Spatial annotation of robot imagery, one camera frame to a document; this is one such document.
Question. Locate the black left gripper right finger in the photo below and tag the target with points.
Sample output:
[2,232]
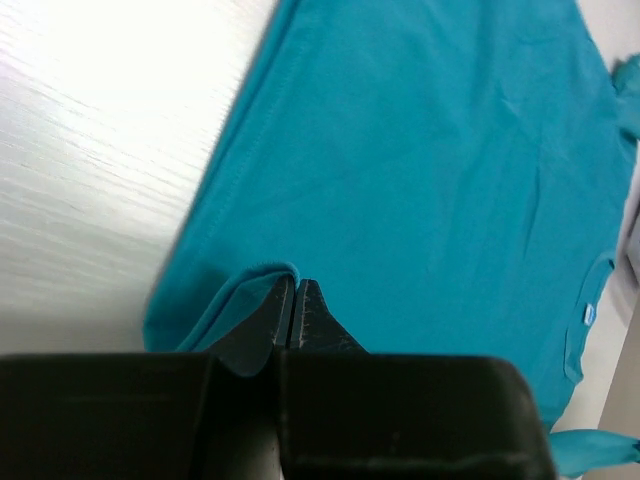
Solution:
[345,413]

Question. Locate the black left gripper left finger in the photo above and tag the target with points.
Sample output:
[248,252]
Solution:
[148,416]

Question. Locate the teal t shirt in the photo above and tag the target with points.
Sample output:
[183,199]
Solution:
[452,173]

